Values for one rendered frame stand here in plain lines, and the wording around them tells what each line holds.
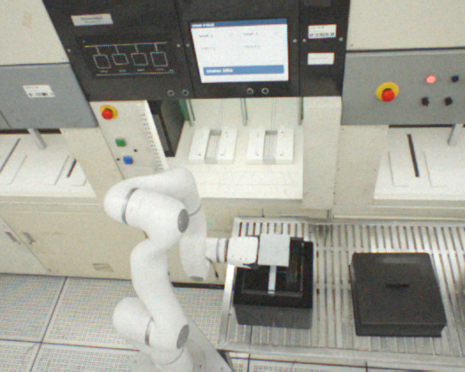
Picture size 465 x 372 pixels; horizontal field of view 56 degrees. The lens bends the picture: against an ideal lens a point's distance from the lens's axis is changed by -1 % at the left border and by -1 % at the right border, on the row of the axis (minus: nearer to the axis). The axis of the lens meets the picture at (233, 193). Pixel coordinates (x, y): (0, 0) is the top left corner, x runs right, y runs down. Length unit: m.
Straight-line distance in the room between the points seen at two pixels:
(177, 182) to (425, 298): 0.97
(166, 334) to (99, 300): 1.58
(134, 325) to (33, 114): 0.90
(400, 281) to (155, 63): 1.12
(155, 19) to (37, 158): 1.26
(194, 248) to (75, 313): 1.56
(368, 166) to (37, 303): 2.13
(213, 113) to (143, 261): 1.30
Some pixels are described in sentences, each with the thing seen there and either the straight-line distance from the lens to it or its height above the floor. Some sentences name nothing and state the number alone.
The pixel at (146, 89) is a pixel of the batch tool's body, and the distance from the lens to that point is 1.55.
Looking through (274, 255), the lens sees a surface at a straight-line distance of 1.45.
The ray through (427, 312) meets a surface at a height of 0.86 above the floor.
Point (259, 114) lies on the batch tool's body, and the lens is 2.25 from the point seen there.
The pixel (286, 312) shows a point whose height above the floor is 0.90.
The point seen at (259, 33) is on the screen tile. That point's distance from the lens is 1.36.
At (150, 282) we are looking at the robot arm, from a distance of 1.19.
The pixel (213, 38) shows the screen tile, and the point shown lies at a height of 1.63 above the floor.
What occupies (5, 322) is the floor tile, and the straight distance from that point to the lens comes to 3.03.
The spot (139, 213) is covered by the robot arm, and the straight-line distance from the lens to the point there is 1.07.
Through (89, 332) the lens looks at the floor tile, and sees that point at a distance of 2.74.
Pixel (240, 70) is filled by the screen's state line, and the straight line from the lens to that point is 1.43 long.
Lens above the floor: 2.32
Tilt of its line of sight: 50 degrees down
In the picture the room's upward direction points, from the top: 10 degrees counter-clockwise
